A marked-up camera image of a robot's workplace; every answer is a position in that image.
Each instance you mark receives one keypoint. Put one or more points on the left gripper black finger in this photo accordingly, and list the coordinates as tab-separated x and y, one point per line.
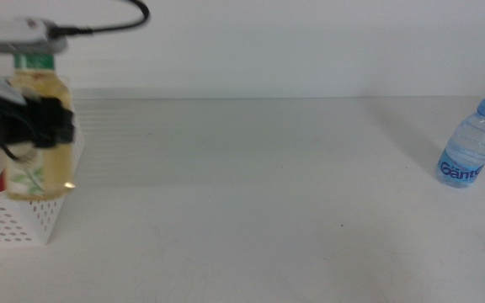
55	124

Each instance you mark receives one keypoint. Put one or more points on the yellow tea bottle green label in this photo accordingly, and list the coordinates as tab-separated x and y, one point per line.
55	168

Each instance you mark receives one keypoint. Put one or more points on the clear water bottle blue cap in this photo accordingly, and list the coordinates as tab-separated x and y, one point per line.
467	151

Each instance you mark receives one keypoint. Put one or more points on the white perforated plastic basket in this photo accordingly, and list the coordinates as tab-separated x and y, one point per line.
11	223

